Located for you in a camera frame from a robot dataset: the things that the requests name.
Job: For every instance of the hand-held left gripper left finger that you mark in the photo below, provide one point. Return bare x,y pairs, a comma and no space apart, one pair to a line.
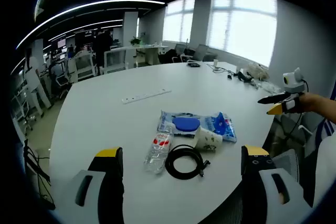
110,182

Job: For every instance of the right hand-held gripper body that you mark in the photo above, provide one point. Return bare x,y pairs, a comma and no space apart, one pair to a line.
294,83

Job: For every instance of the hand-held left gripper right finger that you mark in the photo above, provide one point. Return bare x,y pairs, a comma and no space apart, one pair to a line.
254,182

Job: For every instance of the clear water bottle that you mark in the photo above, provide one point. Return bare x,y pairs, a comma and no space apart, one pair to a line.
157,153

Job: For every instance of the blue tissue pack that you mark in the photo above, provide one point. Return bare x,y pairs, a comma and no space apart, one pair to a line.
225,127

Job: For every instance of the white paper cup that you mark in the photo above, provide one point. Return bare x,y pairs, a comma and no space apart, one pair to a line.
208,140

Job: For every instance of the person's right hand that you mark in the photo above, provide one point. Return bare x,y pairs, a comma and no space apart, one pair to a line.
309,103

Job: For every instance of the clear plastic wrappers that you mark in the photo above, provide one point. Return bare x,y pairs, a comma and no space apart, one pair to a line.
267,87

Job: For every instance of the white office chair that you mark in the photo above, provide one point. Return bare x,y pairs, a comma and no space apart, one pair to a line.
296,127
115,60
84,64

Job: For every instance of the white cloth bag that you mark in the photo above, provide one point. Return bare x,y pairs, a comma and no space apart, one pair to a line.
258,71

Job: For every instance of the black handheld device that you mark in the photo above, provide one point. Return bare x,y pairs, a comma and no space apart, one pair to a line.
242,76

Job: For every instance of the white table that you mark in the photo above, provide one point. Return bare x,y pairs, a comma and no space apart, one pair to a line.
105,119

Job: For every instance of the person's white blue jacket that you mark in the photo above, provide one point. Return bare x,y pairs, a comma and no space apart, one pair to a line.
326,161

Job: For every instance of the small white cup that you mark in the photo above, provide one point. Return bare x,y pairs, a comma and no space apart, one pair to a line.
216,62

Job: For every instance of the large bright window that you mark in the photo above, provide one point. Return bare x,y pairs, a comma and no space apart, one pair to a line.
246,27

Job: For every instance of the black round desk device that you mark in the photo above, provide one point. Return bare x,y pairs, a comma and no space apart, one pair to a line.
194,64

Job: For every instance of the white power strip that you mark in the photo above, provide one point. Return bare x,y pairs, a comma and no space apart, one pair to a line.
147,96

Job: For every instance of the narrow bright window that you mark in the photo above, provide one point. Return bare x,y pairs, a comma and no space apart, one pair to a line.
178,22

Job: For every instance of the white office desk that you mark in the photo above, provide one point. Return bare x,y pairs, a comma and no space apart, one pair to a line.
152,53

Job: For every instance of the potted green plant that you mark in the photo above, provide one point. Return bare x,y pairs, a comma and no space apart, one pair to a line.
135,41

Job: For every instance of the red white monitor screen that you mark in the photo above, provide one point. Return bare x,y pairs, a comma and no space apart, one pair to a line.
61,43

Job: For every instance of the long ceiling light strip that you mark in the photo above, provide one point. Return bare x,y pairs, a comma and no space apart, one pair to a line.
78,9

